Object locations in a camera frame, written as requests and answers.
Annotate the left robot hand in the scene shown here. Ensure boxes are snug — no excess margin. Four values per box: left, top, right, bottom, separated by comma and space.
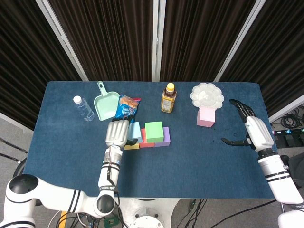
105, 115, 139, 150

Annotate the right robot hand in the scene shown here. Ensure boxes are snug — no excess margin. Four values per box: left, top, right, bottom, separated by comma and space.
220, 99, 276, 152

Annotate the light blue foam cube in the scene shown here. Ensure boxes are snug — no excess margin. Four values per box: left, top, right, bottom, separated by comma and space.
127, 121, 143, 139

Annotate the yellow foam cube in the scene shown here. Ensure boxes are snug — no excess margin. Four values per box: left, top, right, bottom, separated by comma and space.
123, 142, 140, 151

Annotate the red foam cube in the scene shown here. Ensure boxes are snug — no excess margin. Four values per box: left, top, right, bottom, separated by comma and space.
139, 128, 155, 149

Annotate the green foam cube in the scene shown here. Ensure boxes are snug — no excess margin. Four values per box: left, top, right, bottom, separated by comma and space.
144, 121, 165, 143

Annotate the purple foam cube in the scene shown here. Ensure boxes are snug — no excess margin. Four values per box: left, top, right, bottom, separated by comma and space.
154, 126, 171, 147

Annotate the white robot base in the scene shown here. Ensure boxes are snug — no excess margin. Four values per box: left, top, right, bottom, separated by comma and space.
117, 198, 179, 228

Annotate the black power strip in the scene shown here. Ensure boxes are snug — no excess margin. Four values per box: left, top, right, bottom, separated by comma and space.
271, 128, 304, 137

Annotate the blue snack bag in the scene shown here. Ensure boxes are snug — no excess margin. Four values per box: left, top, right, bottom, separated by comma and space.
114, 94, 142, 122

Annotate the mint green dustpan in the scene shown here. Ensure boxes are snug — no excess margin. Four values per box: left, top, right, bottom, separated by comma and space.
93, 81, 120, 122

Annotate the clear plastic water bottle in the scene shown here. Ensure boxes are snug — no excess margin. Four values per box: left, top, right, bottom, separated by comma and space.
72, 95, 95, 122

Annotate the pink foam cube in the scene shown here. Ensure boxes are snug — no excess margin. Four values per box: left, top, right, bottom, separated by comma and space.
196, 106, 216, 128

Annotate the yellow-capped tea bottle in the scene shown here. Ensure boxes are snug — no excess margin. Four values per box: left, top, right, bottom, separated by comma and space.
160, 82, 178, 113

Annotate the white flower paint palette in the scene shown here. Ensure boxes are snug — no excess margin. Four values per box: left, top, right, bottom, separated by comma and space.
190, 82, 225, 111

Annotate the blue table mat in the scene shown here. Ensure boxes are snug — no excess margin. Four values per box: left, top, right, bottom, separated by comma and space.
22, 81, 278, 199

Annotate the green circuit board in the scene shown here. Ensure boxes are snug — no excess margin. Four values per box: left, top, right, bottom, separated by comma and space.
104, 217, 119, 228

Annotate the black coiled cable bundle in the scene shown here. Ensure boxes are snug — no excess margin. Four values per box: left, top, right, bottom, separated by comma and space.
280, 106, 304, 130

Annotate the black cable with inline switch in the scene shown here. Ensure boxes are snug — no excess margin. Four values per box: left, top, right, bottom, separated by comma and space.
184, 198, 207, 228

